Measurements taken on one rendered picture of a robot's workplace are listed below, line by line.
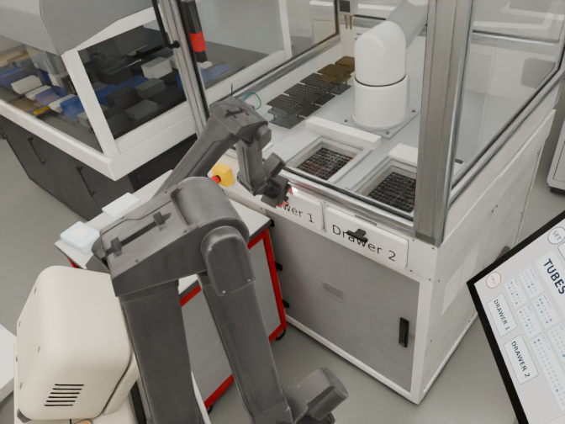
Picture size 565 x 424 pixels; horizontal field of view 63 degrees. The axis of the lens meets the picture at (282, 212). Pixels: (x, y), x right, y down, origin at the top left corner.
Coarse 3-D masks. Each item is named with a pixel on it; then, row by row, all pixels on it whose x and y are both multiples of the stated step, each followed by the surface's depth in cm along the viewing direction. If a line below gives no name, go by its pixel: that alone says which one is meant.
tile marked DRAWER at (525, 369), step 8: (520, 336) 95; (504, 344) 98; (512, 344) 96; (520, 344) 95; (512, 352) 95; (520, 352) 94; (528, 352) 92; (512, 360) 95; (520, 360) 93; (528, 360) 92; (520, 368) 92; (528, 368) 91; (536, 368) 89; (520, 376) 92; (528, 376) 90; (536, 376) 89; (520, 384) 91
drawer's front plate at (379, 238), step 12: (336, 216) 147; (348, 216) 144; (336, 228) 150; (348, 228) 146; (360, 228) 142; (372, 228) 139; (348, 240) 150; (372, 240) 141; (384, 240) 137; (396, 240) 134; (372, 252) 145; (384, 252) 141; (396, 252) 137; (396, 264) 140
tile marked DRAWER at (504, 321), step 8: (496, 296) 105; (504, 296) 103; (488, 304) 106; (496, 304) 104; (504, 304) 102; (496, 312) 103; (504, 312) 101; (496, 320) 102; (504, 320) 100; (512, 320) 99; (496, 328) 101; (504, 328) 99; (512, 328) 98
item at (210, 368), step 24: (144, 192) 199; (240, 216) 178; (264, 216) 176; (264, 240) 179; (72, 264) 185; (264, 264) 186; (192, 288) 155; (264, 288) 192; (192, 312) 162; (264, 312) 198; (192, 336) 167; (216, 336) 178; (192, 360) 172; (216, 360) 184; (216, 384) 190
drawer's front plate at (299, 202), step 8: (288, 200) 160; (296, 200) 157; (304, 200) 154; (312, 200) 153; (280, 208) 167; (296, 208) 160; (304, 208) 156; (312, 208) 153; (320, 208) 152; (296, 216) 163; (304, 216) 159; (312, 216) 156; (320, 216) 154; (312, 224) 159; (320, 224) 156
